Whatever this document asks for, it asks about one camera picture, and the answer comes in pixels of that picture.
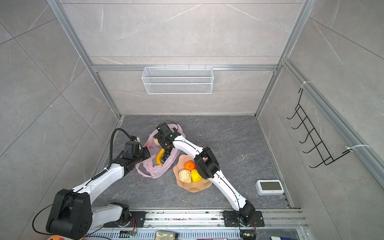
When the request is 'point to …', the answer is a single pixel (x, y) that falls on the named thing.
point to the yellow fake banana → (158, 158)
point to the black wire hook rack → (320, 148)
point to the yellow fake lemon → (195, 176)
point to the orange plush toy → (57, 237)
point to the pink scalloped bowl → (193, 186)
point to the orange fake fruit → (189, 165)
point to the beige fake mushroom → (185, 176)
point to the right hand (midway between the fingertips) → (156, 138)
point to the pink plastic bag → (148, 166)
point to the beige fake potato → (155, 140)
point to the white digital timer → (269, 187)
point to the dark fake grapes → (166, 154)
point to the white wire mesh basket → (177, 80)
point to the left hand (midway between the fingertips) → (148, 147)
